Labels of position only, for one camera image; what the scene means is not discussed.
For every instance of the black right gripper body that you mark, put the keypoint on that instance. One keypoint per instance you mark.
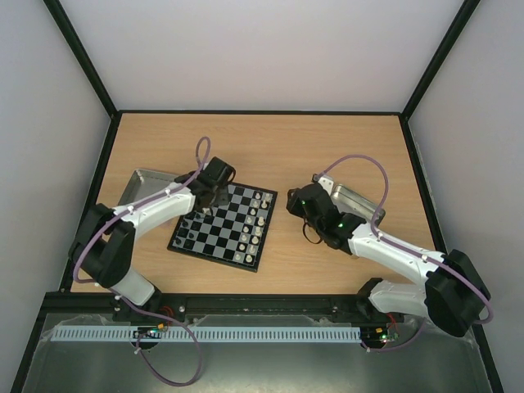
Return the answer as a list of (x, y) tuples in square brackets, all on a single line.
[(295, 201)]

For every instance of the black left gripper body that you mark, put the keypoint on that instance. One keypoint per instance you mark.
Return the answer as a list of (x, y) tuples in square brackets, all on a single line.
[(218, 200)]

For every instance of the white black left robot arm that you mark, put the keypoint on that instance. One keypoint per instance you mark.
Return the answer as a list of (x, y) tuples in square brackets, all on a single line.
[(103, 246)]

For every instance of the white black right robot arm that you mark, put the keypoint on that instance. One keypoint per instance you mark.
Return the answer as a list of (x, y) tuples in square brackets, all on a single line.
[(443, 288)]

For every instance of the black white chess board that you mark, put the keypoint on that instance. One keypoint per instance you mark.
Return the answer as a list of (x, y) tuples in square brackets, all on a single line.
[(221, 232)]

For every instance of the silver metal tray right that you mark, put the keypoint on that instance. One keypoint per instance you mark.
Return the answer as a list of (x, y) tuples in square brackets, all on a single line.
[(347, 200)]

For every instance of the silver metal tray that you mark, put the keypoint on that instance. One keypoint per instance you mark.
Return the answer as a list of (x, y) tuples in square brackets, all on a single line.
[(347, 200), (143, 183)]

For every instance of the silver metal tray left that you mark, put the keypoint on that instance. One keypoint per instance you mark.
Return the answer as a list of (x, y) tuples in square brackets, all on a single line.
[(143, 183)]

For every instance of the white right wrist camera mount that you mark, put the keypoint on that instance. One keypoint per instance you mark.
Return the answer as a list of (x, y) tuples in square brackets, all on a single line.
[(325, 181)]

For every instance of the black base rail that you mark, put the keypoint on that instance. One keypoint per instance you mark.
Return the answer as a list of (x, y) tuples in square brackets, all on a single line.
[(187, 307)]

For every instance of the light blue cable duct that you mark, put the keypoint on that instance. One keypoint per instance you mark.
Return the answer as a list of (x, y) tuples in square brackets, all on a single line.
[(208, 334)]

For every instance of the black enclosure frame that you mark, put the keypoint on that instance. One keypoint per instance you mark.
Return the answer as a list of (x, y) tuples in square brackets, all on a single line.
[(63, 23)]

